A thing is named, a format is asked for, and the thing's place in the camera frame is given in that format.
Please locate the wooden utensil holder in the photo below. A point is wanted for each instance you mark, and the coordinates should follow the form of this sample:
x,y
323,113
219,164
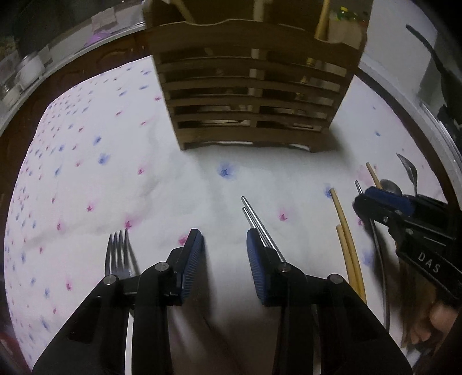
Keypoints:
x,y
252,36

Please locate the person's right hand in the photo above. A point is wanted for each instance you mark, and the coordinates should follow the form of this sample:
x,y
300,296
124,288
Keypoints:
x,y
444,313

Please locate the yellow bamboo chopstick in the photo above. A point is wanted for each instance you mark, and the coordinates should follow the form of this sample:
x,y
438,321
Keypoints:
x,y
343,220
344,248

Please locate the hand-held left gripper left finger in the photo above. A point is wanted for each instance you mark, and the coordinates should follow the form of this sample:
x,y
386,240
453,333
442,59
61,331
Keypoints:
x,y
191,259

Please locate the dish towel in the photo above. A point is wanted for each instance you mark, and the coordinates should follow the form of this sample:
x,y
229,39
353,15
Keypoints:
x,y
103,23

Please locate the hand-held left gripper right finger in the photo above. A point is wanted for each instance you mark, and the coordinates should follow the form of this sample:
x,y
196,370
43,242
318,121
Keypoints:
x,y
257,266

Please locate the silver spoon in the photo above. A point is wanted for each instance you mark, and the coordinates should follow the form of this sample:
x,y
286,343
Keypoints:
x,y
391,187
409,171

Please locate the silver fork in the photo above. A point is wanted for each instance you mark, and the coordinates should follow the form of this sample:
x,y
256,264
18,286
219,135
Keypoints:
x,y
119,259

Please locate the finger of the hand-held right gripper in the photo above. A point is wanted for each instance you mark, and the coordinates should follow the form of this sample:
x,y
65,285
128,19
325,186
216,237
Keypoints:
x,y
389,202
375,212

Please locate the metal chopstick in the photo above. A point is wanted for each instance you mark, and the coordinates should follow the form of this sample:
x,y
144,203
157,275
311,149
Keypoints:
x,y
260,223
253,224
358,187

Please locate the tan wooden chopstick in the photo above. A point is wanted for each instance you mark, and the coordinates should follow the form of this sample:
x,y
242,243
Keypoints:
x,y
321,21
372,175
182,9

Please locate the white cooker pot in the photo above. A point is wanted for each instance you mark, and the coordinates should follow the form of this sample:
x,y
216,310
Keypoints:
x,y
30,72

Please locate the floral tablecloth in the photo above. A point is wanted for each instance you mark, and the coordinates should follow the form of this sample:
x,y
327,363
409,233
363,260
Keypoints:
x,y
144,180

